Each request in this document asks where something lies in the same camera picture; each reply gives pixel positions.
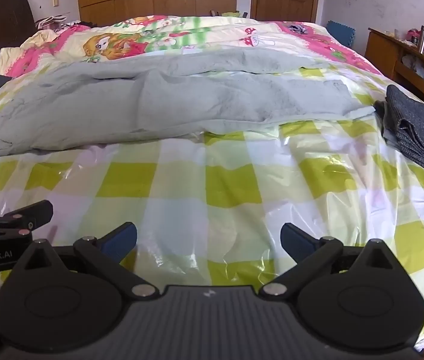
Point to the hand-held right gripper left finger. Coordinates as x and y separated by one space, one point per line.
121 237

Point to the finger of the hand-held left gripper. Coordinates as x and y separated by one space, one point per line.
28 213

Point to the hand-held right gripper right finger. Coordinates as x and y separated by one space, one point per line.
295 238

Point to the light grey pants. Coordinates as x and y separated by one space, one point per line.
159 105

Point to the folded dark grey pants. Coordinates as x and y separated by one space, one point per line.
418 131

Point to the cream crumpled cloth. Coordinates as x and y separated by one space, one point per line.
41 37

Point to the wooden side cabinet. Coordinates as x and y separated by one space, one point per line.
388 56

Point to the small dark patterned cloth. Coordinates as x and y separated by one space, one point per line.
298 28

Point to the blue foam mat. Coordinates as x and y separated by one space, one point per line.
341 33

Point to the steel thermos bottle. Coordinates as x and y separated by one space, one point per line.
423 39

